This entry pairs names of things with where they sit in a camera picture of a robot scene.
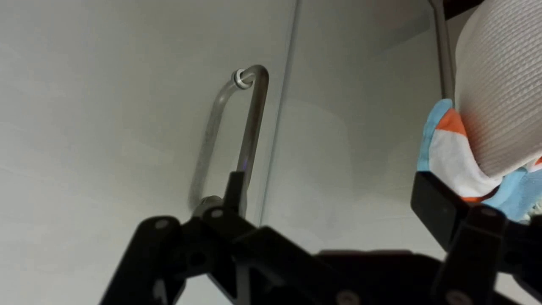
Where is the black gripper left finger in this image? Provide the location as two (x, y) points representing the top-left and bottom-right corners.
(100, 169), (363, 305)

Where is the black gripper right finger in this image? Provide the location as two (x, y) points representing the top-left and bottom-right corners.
(410, 169), (542, 305)

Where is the glass shower door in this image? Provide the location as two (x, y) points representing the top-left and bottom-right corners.
(0, 0), (300, 305)

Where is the steel shower door handle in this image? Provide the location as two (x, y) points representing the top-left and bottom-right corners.
(187, 63), (271, 219)

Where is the fixed glass shower panel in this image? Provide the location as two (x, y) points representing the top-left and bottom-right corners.
(260, 0), (461, 263)

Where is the blue orange white towel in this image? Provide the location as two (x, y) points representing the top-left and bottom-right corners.
(415, 98), (542, 225)

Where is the white woven laundry basket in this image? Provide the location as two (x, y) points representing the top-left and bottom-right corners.
(453, 0), (542, 180)

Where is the grey metal rod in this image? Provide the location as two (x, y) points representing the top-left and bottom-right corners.
(429, 0), (458, 103)

